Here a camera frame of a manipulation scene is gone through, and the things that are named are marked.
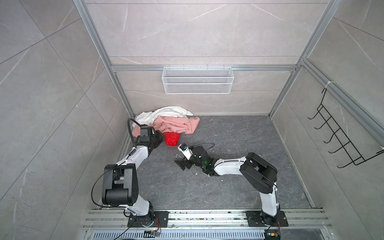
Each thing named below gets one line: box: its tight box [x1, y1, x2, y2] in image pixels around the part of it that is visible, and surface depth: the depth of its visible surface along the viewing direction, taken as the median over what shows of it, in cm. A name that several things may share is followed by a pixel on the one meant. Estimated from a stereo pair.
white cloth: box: [135, 106, 194, 125], surface depth 112 cm
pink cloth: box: [132, 115, 200, 137], surface depth 106 cm
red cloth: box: [163, 132, 181, 147], surface depth 96 cm
